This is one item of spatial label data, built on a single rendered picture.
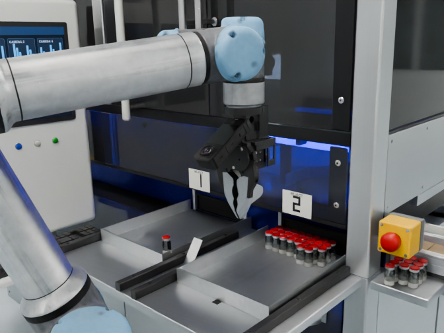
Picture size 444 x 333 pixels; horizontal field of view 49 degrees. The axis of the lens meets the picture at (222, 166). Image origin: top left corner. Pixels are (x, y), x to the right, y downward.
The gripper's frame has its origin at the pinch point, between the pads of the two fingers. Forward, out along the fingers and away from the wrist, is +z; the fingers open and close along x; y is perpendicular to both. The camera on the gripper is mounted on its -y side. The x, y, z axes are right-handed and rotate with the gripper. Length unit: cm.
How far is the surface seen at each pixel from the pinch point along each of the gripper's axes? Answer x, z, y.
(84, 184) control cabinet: 88, 16, 21
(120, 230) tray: 53, 21, 10
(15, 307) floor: 195, 110, 34
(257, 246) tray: 17.8, 21.4, 28.2
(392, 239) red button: -19.1, 8.8, 26.7
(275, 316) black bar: -7.8, 19.6, 1.9
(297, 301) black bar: -7.9, 19.6, 9.1
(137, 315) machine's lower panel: 76, 66, 30
